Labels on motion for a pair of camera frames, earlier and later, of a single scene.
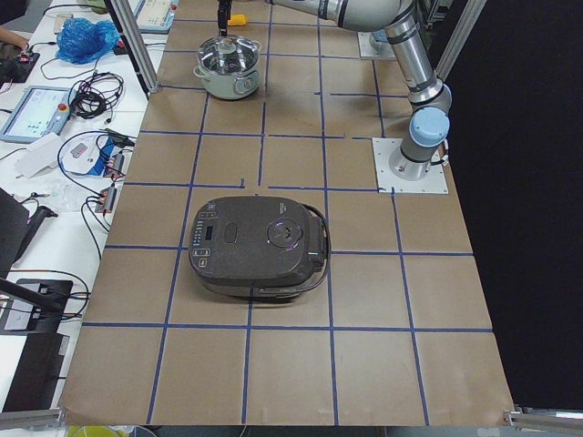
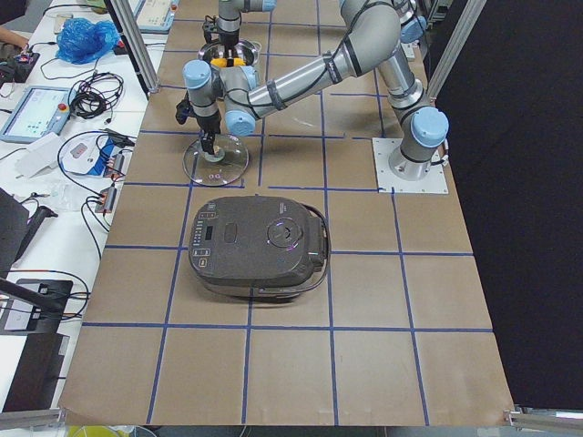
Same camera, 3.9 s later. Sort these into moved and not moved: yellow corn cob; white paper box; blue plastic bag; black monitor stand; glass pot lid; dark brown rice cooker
Moved: glass pot lid; yellow corn cob
Not moved: black monitor stand; blue plastic bag; dark brown rice cooker; white paper box
